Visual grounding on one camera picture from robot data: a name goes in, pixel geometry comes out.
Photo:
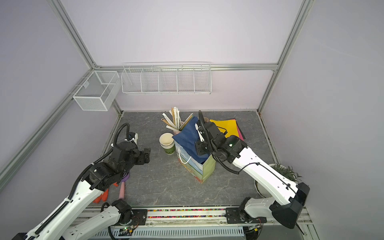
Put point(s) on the potted green plant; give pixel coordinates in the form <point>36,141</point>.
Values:
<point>286,172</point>

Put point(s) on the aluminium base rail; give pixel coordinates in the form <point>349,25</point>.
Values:
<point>168,224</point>

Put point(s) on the green wrapped straw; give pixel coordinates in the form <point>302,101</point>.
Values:
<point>186,122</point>

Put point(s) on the pink straw holder cup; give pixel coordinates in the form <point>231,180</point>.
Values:
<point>177,131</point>

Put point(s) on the stack of paper cups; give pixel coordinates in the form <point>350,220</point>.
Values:
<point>167,143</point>

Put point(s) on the red white glove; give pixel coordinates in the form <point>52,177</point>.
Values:
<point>103,197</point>

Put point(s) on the illustrated paper bag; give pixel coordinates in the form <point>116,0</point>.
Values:
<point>200,171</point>

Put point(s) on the white wrapped straw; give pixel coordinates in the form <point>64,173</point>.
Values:
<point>176,117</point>

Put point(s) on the small white mesh basket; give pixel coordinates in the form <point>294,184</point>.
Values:
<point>98,91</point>

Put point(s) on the purple pink garden trowel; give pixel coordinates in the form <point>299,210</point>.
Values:
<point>123,186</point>

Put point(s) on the brown wrapped straw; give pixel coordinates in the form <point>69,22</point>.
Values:
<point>169,125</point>

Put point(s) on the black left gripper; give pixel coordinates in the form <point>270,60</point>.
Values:
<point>143,159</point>

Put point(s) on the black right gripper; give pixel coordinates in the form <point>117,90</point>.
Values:
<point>199,145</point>

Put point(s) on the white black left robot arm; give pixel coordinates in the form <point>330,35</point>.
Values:
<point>93,181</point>

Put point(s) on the long white wire shelf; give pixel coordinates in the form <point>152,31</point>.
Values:
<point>167,78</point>

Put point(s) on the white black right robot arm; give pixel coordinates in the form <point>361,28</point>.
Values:
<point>288,197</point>

